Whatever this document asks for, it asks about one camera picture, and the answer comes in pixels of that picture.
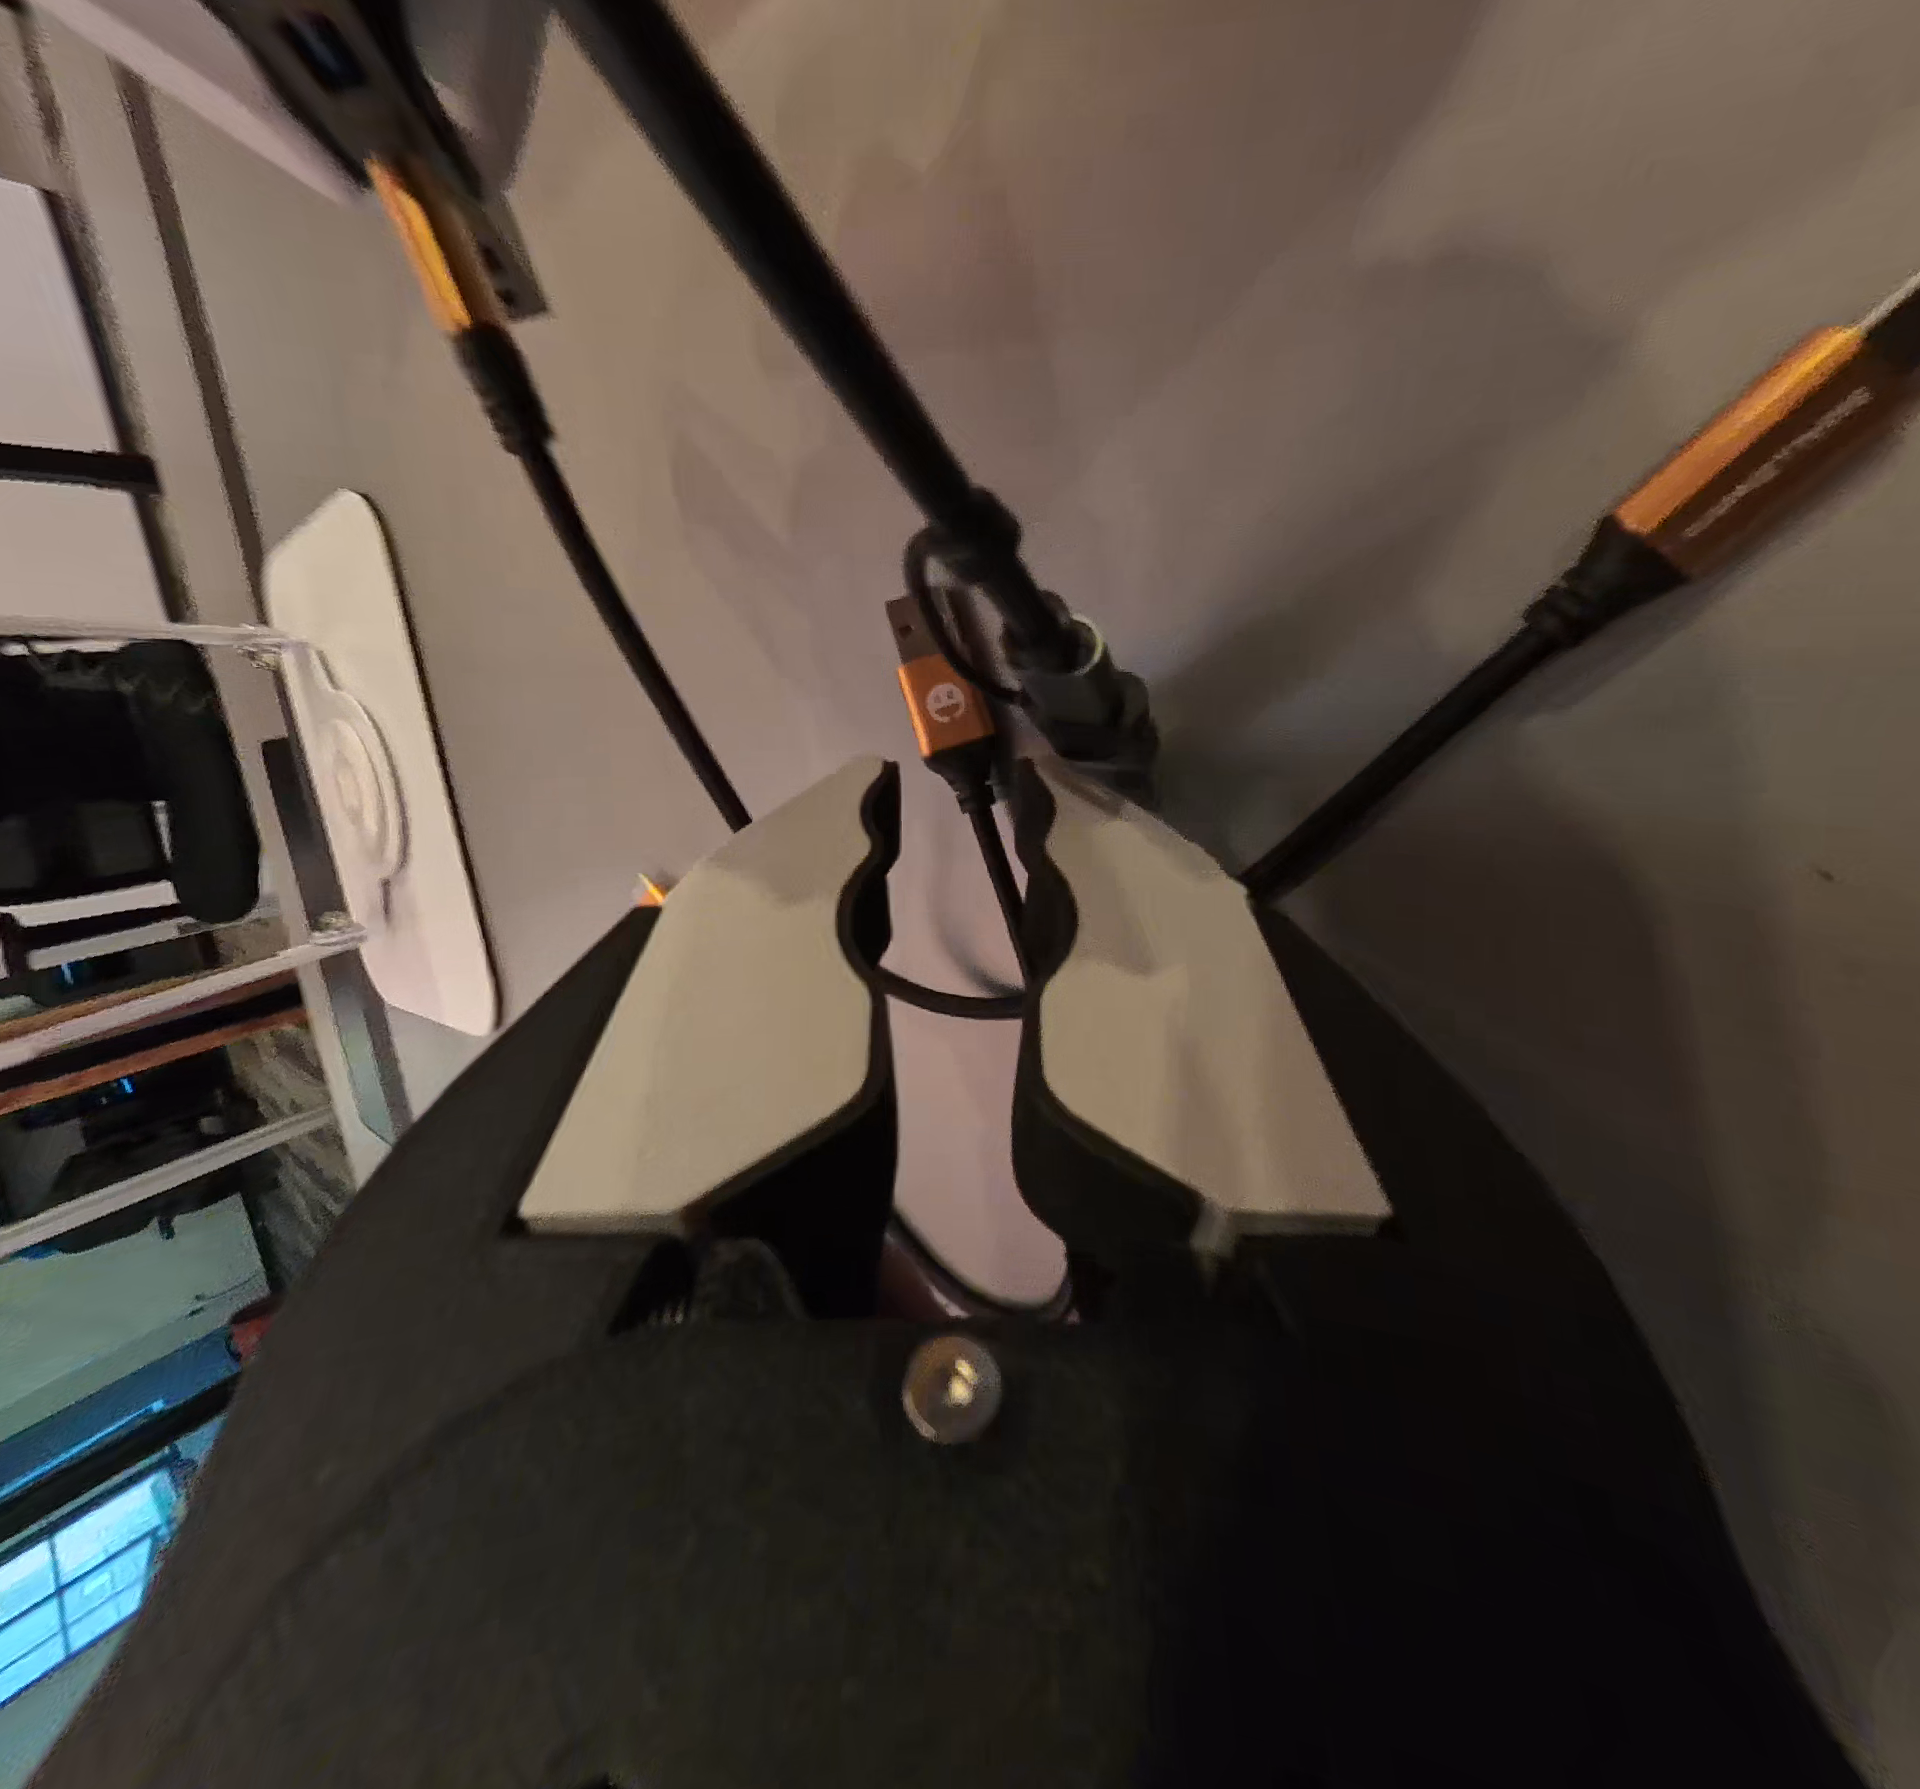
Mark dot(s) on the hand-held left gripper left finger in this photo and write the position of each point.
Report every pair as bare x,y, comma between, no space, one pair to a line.
718,1011

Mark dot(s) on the black device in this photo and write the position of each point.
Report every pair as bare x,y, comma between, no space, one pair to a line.
120,768

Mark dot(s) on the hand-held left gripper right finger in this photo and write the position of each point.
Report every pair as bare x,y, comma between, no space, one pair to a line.
1202,1039

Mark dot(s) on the clear acrylic holder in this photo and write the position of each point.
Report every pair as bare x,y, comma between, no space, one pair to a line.
323,906

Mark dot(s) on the white shelf rack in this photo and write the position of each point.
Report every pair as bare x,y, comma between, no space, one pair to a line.
357,1070

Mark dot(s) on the white flat pad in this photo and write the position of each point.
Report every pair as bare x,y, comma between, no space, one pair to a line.
420,845

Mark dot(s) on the grey usb hub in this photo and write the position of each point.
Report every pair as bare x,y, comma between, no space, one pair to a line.
348,4

